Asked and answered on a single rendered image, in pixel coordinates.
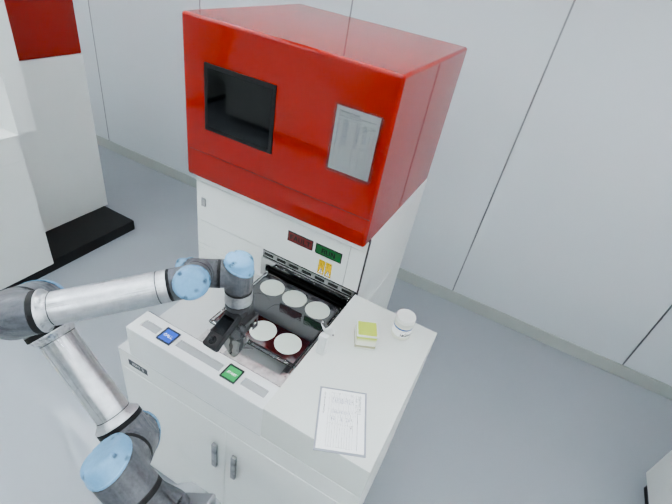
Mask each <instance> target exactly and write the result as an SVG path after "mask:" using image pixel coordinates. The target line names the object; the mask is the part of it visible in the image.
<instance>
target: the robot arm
mask: <svg viewBox="0 0 672 504"><path fill-rule="evenodd" d="M254 272H255V270H254V259H253V257H252V255H251V254H249V253H248V252H246V251H243V250H235V251H231V252H229V253H227V254H226V256H225V259H205V258H193V257H188V258H179V259H177V261H176V264H175V267H174V268H169V269H164V270H159V271H154V272H149V273H144V274H138V275H133V276H128V277H123V278H118V279H112V280H107V281H102V282H97V283H92V284H86V285H81V286H76V287H71V288H66V289H65V288H64V287H63V286H61V285H60V284H58V283H56V282H54V281H51V280H43V279H42V280H31V281H27V282H24V283H22V284H20V285H17V286H14V287H11V288H7V289H4V290H1V291H0V339H3V340H20V339H23V340H24V341H25V343H26V344H27V345H28V346H31V347H37V348H39V349H40V350H41V351H42V353H43V354H44V355H45V357H46V358H47V359H48V361H49V362H50V363H51V365H52V366H53V367H54V369H55V370H56V371H57V373H58V374H59V375H60V377H61V378H62V379H63V381H64V382H65V383H66V385H67V386H68V387H69V389H70V390H71V391H72V393H73V394H74V395H75V397H76V398H77V400H78V401H79V402H80V404H81V405H82V406H83V408H84V409H85V410H86V412H87V413H88V414H89V416H90V417H91V418H92V420H93V421H94V422H95V424H96V425H97V429H96V433H95V436H96V437H97V439H98V440H99V441H100V443H99V444H98V445H97V446H96V447H95V448H94V449H93V450H92V452H91V453H90V454H89V455H88V456H87V457H86V459H85V460H84V462H83V464H82V466H81V469H80V477H81V479H82V480H83V482H84V483H85V486H86V487H87V489H88V490H90V491H92V492H93V494H94V495H95V496H96V497H97V498H98V499H99V500H100V502H101V503H102V504H190V499H189V497H188V496H187V494H186V493H185V492H184V491H183V490H181V489H179V488H177V487H176V486H174V485H172V484H170V483H168V482H166V481H164V480H163V479H162V478H161V477H160V475H159V474H158V473H157V472H156V470H155V469H154V468H153V467H152V466H151V461H152V459H153V456H154V453H155V451H156V449H157V447H158V445H159V442H160V438H161V426H160V422H159V420H158V419H157V417H156V416H155V415H154V414H153V413H151V412H149V411H145V410H142V408H141V407H140V406H139V404H138V403H130V402H128V400H127V399H126V397H125V396H124V395H123V393H122V392H121V391H120V389H119V388H118V386H117V385H116V384H115V382H114V381H113V379H112V378H111V377H110V375H109V374H108V373H107V371H106V370H105V368H104V367H103V366H102V364H101V363H100V361H99V360H98V359H97V357H96V356H95V355H94V353H93V352H92V350H91V349H90V348H89V346H88V345H87V343H86V342H85V341H84V339H83V338H82V337H81V335H80V334H79V332H78V331H77V330H76V328H75V322H77V321H82V320H86V319H91V318H96V317H101V316H106V315H110V314H115V313H120V312H125V311H130V310H134V309H139V308H144V307H149V306H154V305H158V304H163V303H168V302H173V301H178V300H183V299H184V300H196V299H198V298H200V297H202V296H203V295H204V294H205V293H206V292H207V291H208V289H209V288H224V302H225V308H226V311H225V312H224V314H223V315H222V316H221V318H220V319H219V320H218V322H217V323H216V324H215V326H214V327H213V328H212V330H211V331H210V332H209V334H208V335H207V336H206V338H205V339H204V340H203V344H204V345H205V346H206V347H208V348H210V349H211V350H213V351H214V352H218V351H219V350H220V349H221V347H222V346H223V345H224V346H225V348H226V349H227V351H228V353H229V354H230V355H231V356H233V357H236V356H237V355H238V354H239V353H240V352H241V351H242V349H243V348H244V346H245V345H246V343H247V342H248V340H249V337H246V336H245V334H246V332H248V331H249V330H250V329H251V328H252V330H253V329H254V328H256V327H257V326H258V314H259V313H257V312H256V311H254V300H255V295H253V278H254ZM256 318H257V319H256ZM255 319H256V324H255V325H254V321H255Z"/></svg>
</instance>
